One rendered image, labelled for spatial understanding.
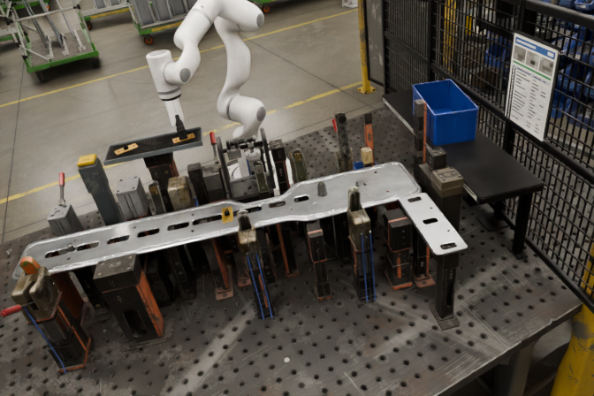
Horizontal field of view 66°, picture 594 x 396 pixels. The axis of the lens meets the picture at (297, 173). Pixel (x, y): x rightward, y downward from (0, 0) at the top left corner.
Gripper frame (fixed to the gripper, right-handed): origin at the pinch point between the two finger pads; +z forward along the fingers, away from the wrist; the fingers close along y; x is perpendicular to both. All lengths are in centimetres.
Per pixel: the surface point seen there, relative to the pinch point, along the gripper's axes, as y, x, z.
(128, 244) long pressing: 33.7, -27.5, 18.5
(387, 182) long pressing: 46, 62, 18
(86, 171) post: -2.7, -37.9, 5.9
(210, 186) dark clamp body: 18.9, 4.2, 15.2
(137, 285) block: 50, -27, 22
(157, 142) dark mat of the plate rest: -2.7, -9.8, 2.5
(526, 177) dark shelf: 70, 99, 15
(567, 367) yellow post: 99, 102, 80
